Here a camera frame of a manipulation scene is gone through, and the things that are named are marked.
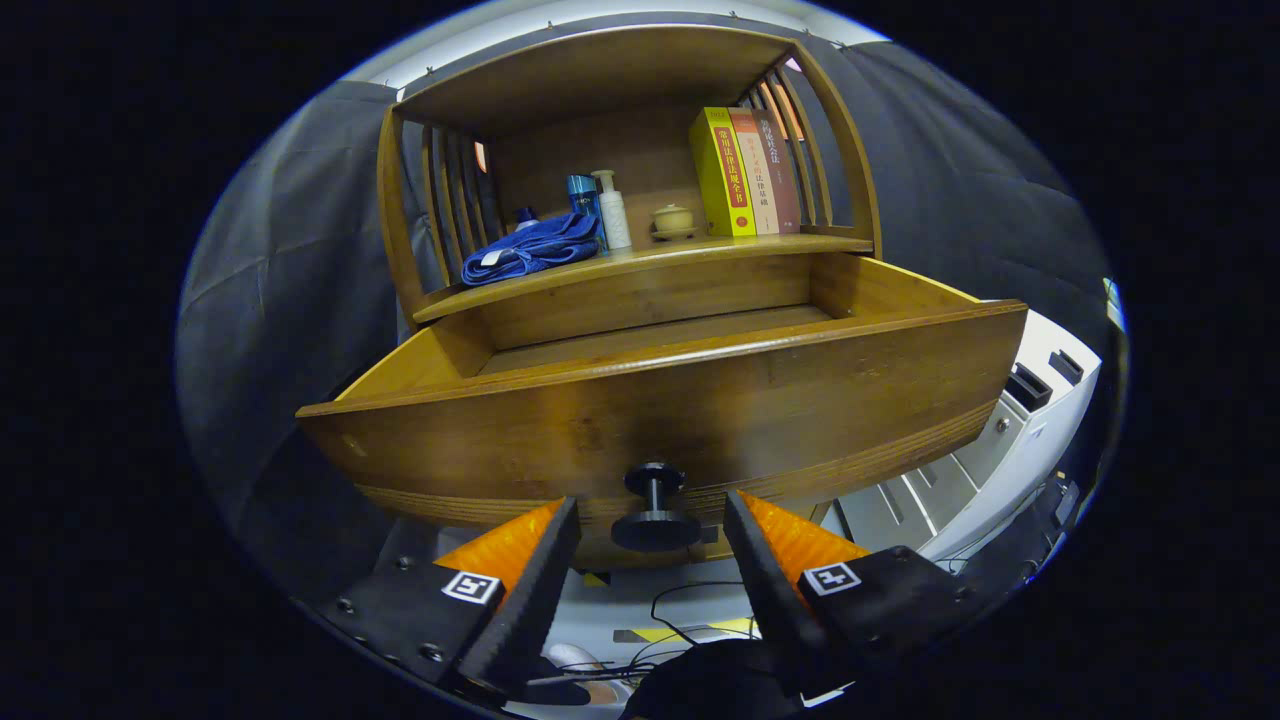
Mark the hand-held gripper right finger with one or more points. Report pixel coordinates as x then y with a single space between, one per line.
770 590

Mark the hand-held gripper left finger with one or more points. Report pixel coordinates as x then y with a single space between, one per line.
530 600

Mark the black drawer knob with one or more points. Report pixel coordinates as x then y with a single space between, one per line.
655 525

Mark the wooden countertop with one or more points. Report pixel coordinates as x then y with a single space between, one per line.
700 247

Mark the yellow floor tape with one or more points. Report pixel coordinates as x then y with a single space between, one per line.
720 627

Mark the person's dark clothing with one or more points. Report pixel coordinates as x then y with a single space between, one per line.
700 685

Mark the blue folded towel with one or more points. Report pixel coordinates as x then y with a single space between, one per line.
530 250

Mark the yellow lidded teacup with saucer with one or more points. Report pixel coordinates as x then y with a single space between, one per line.
672 220

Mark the small white blue-capped bottle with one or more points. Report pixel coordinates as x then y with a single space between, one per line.
526 215

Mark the white pump bottle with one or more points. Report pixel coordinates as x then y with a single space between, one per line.
614 215

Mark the orange and cream book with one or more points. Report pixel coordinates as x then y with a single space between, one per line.
762 190

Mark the brown book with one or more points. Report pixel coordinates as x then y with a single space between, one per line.
785 190

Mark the tall blue bottle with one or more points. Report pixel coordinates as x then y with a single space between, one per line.
583 195

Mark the thick yellow book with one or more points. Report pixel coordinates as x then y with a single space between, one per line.
720 170

